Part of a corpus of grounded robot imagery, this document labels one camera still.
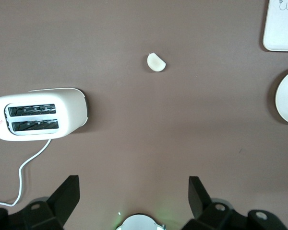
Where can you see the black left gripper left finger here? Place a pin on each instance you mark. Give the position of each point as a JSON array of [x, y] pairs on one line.
[[62, 201]]

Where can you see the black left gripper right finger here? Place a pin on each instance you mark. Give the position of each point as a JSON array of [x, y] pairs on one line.
[[200, 203]]

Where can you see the white half-moon bun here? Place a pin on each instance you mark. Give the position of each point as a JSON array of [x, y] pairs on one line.
[[155, 62]]

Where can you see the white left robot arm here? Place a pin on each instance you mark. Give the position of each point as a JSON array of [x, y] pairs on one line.
[[139, 224]]

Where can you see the cream rabbit print tray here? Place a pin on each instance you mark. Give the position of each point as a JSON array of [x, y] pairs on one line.
[[280, 28]]

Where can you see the white two-slot toaster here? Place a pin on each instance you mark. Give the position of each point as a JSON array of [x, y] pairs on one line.
[[69, 107]]

